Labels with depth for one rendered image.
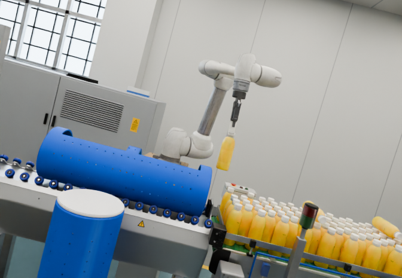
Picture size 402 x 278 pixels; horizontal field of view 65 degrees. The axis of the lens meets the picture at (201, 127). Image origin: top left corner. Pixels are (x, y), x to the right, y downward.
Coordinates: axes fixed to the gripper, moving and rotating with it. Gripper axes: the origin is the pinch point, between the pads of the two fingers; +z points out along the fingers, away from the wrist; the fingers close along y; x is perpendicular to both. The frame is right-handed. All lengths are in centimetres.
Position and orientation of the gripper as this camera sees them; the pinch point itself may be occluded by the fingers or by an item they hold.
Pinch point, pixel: (232, 127)
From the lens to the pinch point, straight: 173.2
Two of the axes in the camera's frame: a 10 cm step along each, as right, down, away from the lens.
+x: 9.8, 2.1, 0.5
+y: 0.5, 0.2, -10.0
